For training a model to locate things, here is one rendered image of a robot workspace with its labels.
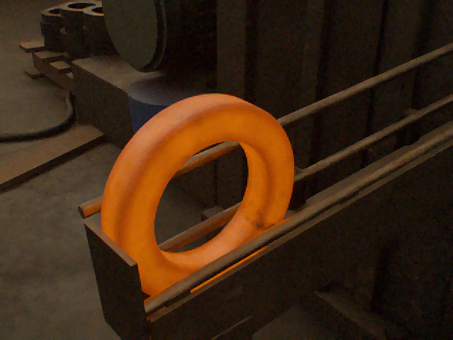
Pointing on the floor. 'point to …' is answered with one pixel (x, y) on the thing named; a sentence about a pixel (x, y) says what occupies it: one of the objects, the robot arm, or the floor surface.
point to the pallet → (68, 42)
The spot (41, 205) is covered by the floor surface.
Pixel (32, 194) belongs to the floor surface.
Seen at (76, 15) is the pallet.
